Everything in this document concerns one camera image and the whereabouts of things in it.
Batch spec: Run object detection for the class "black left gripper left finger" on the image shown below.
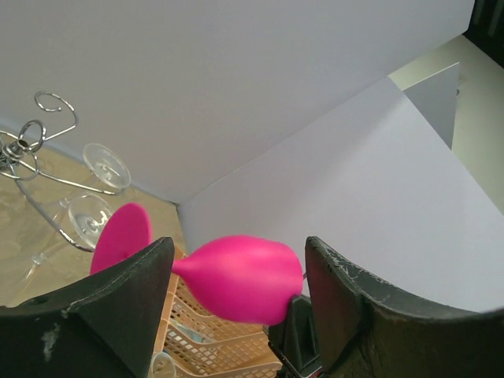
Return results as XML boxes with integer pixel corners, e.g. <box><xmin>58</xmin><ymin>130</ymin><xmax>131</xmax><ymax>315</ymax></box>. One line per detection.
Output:
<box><xmin>1</xmin><ymin>237</ymin><xmax>175</xmax><ymax>377</ymax></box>

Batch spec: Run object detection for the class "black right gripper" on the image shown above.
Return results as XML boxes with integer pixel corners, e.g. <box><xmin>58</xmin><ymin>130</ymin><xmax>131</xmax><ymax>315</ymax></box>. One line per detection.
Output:
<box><xmin>267</xmin><ymin>295</ymin><xmax>322</xmax><ymax>378</ymax></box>

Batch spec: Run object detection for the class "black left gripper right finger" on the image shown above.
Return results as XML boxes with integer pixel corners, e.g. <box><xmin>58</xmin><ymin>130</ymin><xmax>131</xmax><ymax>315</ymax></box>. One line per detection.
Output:
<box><xmin>305</xmin><ymin>236</ymin><xmax>503</xmax><ymax>377</ymax></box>

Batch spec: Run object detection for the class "pink plastic wine glass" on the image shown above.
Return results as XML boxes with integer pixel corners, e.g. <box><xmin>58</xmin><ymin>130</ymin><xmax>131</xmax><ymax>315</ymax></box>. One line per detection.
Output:
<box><xmin>90</xmin><ymin>202</ymin><xmax>303</xmax><ymax>326</ymax></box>

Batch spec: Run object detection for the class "clear champagne flute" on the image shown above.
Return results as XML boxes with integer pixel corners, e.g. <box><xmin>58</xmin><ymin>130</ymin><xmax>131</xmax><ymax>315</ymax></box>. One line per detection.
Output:
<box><xmin>52</xmin><ymin>143</ymin><xmax>132</xmax><ymax>234</ymax></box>
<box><xmin>21</xmin><ymin>189</ymin><xmax>113</xmax><ymax>283</ymax></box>

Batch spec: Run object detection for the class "orange plastic basket rack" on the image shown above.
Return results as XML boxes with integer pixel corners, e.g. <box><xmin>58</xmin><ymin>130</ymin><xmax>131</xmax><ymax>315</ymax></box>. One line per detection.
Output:
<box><xmin>151</xmin><ymin>243</ymin><xmax>287</xmax><ymax>378</ymax></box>

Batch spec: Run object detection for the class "chrome wine glass rack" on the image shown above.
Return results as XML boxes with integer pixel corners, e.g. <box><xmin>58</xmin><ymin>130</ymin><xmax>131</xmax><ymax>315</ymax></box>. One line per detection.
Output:
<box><xmin>0</xmin><ymin>91</ymin><xmax>129</xmax><ymax>253</ymax></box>

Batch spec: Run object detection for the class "blue white small jar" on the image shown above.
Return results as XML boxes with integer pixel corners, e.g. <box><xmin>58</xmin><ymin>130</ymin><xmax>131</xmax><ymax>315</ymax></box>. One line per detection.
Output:
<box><xmin>148</xmin><ymin>352</ymin><xmax>176</xmax><ymax>378</ymax></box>

